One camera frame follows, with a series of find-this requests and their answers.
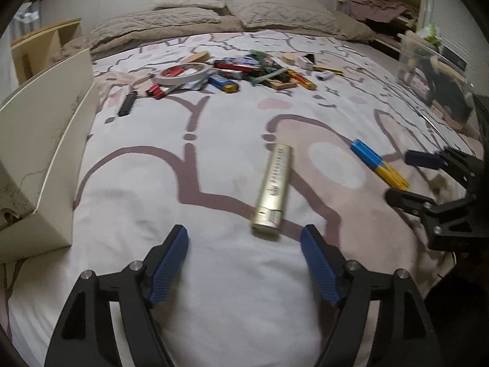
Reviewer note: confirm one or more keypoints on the gold lighter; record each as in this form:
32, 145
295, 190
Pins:
273, 187

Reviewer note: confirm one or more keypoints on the white black small box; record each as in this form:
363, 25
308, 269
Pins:
305, 62

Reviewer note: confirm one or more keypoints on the red lighter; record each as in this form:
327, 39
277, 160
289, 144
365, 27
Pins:
160, 91
172, 72

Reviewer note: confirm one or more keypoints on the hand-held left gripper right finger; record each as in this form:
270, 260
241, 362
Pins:
319, 267

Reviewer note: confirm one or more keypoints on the white storage box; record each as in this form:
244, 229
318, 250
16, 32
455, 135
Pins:
42, 130

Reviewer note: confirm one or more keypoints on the green packet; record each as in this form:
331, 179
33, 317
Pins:
265, 58

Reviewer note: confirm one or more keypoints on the window blind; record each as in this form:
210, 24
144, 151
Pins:
447, 15

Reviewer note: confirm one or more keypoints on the brown wooden block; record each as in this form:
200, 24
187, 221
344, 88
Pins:
282, 85

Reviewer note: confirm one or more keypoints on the white tape roll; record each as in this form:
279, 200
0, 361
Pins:
179, 80

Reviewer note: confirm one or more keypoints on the yellow orange printed lighter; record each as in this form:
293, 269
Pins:
301, 80

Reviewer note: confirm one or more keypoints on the grey green pen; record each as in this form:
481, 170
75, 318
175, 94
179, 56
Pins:
269, 75

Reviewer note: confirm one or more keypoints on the wooden shelf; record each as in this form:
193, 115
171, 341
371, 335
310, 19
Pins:
42, 42

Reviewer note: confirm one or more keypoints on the yellow black pen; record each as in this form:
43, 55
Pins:
328, 70

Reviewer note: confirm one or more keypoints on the blue lighter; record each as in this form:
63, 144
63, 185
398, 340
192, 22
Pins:
221, 82

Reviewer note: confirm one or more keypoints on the small white lighter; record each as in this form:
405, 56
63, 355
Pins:
324, 76

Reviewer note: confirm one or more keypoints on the clear plastic tub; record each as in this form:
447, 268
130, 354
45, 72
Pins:
416, 68

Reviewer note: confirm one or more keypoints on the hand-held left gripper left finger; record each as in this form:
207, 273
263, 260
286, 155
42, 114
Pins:
168, 267

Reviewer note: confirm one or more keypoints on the wooden disc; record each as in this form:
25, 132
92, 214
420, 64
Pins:
289, 59

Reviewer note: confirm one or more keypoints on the green plant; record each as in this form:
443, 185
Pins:
429, 32

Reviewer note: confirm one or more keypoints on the beige pillows and blanket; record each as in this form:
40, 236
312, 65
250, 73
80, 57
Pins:
152, 26

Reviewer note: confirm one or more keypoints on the pink clothes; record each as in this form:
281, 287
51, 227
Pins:
382, 7

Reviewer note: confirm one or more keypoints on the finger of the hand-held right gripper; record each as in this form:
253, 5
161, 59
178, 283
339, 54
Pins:
408, 198
420, 159

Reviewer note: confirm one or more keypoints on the large beige pillow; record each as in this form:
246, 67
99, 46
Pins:
282, 11

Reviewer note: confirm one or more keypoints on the cork lid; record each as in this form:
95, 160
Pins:
196, 57

